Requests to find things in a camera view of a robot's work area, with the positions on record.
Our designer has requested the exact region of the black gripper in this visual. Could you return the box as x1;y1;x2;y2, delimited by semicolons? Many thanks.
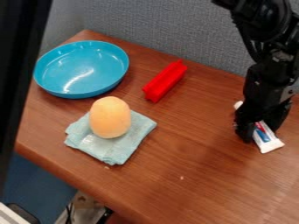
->
236;62;299;144

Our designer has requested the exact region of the white toothpaste tube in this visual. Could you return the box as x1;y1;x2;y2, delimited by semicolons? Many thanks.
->
233;100;286;155

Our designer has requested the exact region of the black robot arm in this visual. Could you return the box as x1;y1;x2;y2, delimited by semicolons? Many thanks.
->
212;0;299;143

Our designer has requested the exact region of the blue plate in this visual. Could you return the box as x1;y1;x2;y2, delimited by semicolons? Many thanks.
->
33;40;130;99

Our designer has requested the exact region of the red plastic block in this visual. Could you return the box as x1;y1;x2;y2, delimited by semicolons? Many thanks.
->
142;59;187;102

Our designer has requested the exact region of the light blue folded cloth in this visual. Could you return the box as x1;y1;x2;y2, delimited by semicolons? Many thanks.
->
65;111;157;165

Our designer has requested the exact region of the orange egg-shaped sponge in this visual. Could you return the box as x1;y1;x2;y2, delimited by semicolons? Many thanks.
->
89;96;131;138

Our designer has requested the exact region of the beige object under table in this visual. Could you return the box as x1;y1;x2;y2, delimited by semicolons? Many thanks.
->
70;192;106;224

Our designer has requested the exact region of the white object bottom left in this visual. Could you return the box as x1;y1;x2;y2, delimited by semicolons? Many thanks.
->
0;203;26;224

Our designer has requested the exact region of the dark vertical post foreground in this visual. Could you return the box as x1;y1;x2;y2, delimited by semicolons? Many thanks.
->
0;0;53;195

